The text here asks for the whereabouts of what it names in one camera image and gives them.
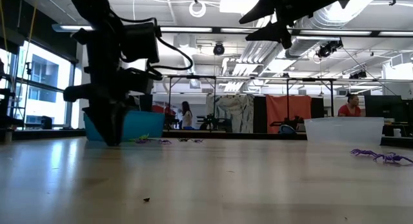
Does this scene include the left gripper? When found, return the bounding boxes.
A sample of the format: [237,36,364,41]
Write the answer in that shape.
[63,67,130,147]

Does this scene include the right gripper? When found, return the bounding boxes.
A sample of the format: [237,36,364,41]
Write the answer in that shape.
[239,0,365,50]

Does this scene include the teal plastic bin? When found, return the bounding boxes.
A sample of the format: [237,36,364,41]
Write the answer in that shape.
[83,110,166,143]

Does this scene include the black ceiling spotlight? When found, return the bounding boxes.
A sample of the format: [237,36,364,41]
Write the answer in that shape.
[212,42,226,56]

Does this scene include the black track light cluster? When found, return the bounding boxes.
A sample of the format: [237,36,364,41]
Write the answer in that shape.
[315,39,343,59]

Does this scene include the long ceiling light strip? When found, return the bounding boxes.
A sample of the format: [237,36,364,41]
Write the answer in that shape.
[51,23,413,37]

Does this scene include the person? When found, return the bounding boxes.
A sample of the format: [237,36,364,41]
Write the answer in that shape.
[337,93,363,117]
[179,100,195,130]

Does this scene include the large window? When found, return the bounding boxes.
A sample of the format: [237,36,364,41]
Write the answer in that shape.
[0,39,77,130]

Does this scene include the orange fabric panel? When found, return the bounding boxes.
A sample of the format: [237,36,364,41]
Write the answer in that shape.
[266,94,312,134]

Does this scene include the patterned fabric panel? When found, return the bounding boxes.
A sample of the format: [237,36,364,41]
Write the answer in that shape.
[214,94,255,134]

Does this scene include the blue rounded object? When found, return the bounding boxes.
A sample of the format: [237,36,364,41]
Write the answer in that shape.
[279,124,296,135]

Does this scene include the clear plastic bin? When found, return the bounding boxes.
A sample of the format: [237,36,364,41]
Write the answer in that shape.
[304,116,385,145]

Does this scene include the black computer monitor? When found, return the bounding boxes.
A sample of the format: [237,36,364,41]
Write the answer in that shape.
[364,95,413,123]

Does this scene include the silver ventilation duct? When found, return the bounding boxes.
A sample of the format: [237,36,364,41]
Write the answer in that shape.
[285,0,375,59]

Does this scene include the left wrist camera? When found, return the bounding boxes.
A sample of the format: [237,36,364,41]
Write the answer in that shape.
[127,68,155,95]

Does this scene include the white cable coil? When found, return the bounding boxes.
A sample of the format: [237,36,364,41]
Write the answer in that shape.
[188,0,207,18]

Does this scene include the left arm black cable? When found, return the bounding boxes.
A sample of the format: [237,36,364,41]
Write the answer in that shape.
[109,10,194,81]

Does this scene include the black metal rack frame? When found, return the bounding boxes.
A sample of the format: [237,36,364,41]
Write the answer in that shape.
[167,76,337,134]

